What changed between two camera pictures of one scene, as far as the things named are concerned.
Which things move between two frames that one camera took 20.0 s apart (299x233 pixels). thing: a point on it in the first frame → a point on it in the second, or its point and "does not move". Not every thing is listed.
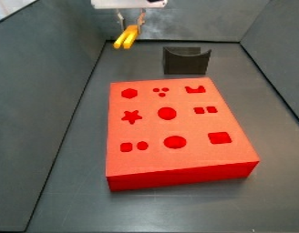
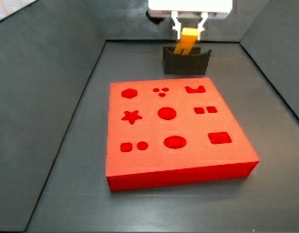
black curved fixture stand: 184,60 does not move
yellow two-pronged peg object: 130,33 → 186,40
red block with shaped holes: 172,135 does not move
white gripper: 129,5 → 203,6
